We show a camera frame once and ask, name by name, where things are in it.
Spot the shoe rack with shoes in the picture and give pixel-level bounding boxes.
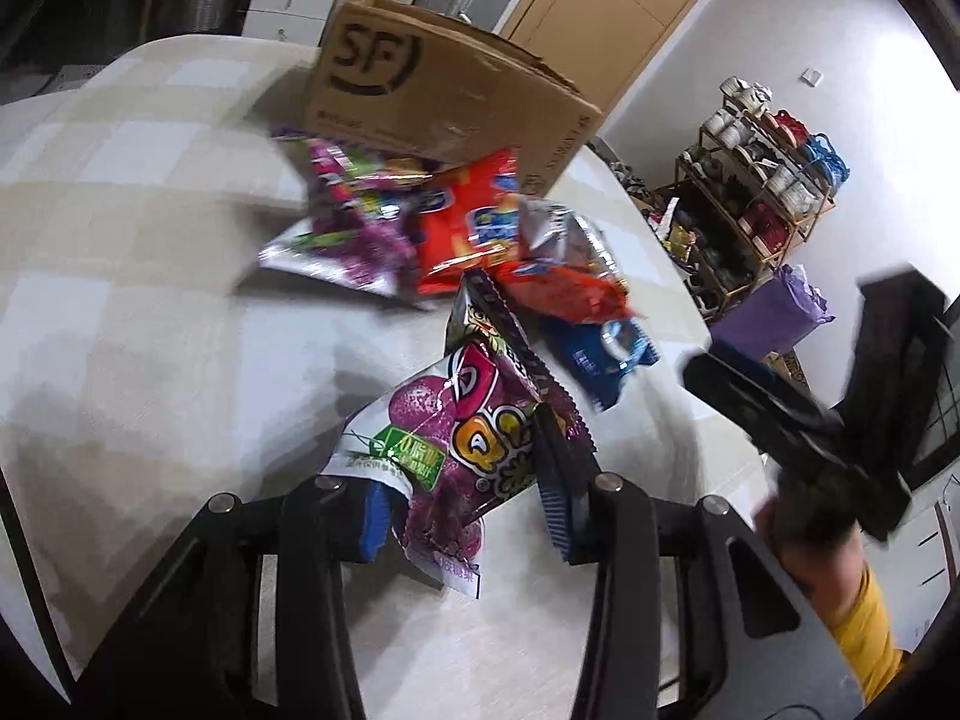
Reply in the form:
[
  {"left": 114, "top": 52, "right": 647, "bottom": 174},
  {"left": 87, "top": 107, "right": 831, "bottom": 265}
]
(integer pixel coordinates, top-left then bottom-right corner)
[{"left": 679, "top": 79, "right": 852, "bottom": 312}]

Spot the wooden door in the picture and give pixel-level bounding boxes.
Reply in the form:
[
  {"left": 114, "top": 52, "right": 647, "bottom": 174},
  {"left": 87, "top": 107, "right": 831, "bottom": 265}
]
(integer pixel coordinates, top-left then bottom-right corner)
[{"left": 501, "top": 0, "right": 743, "bottom": 113}]

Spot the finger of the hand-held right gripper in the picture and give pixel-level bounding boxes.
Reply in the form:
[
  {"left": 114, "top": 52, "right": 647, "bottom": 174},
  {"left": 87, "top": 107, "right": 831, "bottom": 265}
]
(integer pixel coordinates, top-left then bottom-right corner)
[
  {"left": 847, "top": 266, "right": 950, "bottom": 406},
  {"left": 682, "top": 349, "right": 850, "bottom": 467}
]

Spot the white bin with trash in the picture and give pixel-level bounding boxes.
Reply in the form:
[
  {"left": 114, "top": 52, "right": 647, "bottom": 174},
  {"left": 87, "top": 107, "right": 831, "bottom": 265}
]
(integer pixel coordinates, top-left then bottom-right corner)
[{"left": 660, "top": 199, "right": 706, "bottom": 271}]

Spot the purple grape gummy bag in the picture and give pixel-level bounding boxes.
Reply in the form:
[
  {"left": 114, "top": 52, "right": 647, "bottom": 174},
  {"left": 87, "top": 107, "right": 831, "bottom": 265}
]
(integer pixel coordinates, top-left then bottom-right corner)
[{"left": 319, "top": 341, "right": 593, "bottom": 601}]

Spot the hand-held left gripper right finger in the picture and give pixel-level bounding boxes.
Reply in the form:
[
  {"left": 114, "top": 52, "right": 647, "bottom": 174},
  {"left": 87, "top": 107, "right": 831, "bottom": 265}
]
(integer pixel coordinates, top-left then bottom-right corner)
[{"left": 534, "top": 412, "right": 863, "bottom": 720}]

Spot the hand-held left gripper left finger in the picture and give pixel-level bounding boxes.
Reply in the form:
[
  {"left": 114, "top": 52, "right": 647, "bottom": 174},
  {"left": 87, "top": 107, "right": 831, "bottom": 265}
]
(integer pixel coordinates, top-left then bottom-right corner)
[{"left": 75, "top": 474, "right": 395, "bottom": 720}]

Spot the wooden shoe rack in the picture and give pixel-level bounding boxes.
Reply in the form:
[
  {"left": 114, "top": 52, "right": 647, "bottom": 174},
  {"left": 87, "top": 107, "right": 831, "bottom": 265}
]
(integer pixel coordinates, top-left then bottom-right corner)
[{"left": 675, "top": 79, "right": 837, "bottom": 316}]

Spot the pile of snack packets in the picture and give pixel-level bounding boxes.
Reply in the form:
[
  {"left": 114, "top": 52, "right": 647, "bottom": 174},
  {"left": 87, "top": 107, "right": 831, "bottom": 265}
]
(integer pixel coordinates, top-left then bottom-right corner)
[{"left": 259, "top": 127, "right": 661, "bottom": 413}]

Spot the cat print cardboard box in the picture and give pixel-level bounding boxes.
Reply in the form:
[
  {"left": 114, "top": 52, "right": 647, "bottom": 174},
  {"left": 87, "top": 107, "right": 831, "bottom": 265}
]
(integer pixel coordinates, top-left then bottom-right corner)
[{"left": 765, "top": 352, "right": 815, "bottom": 391}]

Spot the person's right hand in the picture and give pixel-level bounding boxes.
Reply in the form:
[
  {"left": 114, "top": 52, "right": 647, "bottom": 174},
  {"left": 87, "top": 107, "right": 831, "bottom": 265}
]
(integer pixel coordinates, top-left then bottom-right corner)
[{"left": 752, "top": 495, "right": 863, "bottom": 620}]

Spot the pile of floor shoes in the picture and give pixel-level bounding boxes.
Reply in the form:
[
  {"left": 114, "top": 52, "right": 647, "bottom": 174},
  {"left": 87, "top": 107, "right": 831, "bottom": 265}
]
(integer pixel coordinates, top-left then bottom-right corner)
[{"left": 607, "top": 157, "right": 668, "bottom": 211}]

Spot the brown cardboard box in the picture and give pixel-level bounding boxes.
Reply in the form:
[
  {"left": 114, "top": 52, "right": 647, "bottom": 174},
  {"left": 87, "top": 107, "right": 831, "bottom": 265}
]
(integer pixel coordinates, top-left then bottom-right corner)
[{"left": 302, "top": 0, "right": 605, "bottom": 196}]

